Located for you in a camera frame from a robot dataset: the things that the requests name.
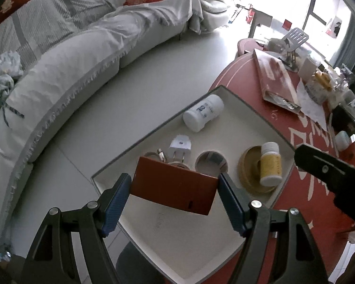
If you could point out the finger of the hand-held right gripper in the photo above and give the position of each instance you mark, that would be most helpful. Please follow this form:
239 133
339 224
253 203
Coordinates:
328 171

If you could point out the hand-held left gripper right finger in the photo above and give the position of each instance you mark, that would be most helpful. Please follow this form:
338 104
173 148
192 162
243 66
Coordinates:
232 204

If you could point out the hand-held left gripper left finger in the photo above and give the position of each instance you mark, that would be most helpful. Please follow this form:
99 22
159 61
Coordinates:
115 207

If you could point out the white masking tape roll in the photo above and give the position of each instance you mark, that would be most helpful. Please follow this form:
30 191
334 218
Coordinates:
198 165

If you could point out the grey white storage tray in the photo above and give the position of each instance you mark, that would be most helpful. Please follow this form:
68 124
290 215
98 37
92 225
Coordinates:
165 222

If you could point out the dark red box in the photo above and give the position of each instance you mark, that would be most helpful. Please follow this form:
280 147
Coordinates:
171 186

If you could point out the white power plug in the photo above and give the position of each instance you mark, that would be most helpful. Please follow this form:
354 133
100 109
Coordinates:
180 146

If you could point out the white pill bottle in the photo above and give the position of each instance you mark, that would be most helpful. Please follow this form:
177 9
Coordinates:
201 112

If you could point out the small white jar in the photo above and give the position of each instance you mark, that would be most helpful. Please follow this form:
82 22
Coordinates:
341 142

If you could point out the yellow label pill bottle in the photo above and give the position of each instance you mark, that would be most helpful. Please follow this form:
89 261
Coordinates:
270 168

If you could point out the black case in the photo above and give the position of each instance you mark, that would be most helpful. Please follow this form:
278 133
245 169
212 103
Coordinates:
343 121

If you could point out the white plastic bag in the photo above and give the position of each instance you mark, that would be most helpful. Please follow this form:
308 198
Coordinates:
313 109

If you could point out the metal folding stand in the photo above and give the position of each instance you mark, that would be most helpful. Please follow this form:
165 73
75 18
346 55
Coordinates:
294 44

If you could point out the white covered sofa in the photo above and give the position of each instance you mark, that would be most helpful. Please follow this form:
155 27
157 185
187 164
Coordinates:
77 65

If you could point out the floral cloth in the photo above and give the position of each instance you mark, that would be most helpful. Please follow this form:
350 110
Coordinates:
0 85

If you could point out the grey striped cushion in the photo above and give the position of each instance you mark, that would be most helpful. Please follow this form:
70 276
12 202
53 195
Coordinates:
82 0

